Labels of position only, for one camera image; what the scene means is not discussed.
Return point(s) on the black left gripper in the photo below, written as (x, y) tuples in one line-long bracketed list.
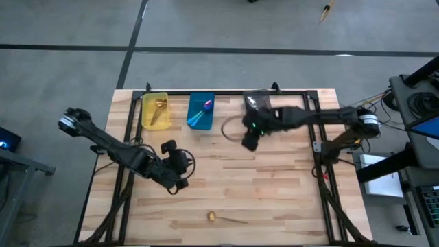
[(168, 168)]

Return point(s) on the yellow connector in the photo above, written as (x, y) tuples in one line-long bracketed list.
[(356, 141)]

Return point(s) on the yellow plastic bin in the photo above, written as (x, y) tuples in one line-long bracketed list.
[(147, 123)]

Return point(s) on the grey side desk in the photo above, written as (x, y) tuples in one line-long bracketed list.
[(31, 166)]

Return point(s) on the black keypad device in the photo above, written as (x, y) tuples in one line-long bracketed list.
[(431, 206)]

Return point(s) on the computer with blue light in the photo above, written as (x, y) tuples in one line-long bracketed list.
[(10, 139)]

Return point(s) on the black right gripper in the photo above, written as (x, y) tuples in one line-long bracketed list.
[(260, 123)]

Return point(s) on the black aluminium table frame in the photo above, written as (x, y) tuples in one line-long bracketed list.
[(223, 92)]

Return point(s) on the white box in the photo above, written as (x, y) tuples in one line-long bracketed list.
[(380, 178)]

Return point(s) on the black frame clamp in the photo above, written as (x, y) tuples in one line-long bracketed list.
[(275, 87), (148, 87)]

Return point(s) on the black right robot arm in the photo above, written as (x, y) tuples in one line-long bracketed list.
[(326, 118)]

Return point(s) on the yellow black floor tool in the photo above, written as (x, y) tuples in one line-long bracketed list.
[(326, 12)]

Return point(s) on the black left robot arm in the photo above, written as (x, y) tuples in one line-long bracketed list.
[(103, 140)]

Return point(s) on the blue plastic bin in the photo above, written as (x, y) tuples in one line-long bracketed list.
[(205, 123)]

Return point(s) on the grey equipment stand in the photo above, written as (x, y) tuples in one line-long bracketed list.
[(399, 103)]

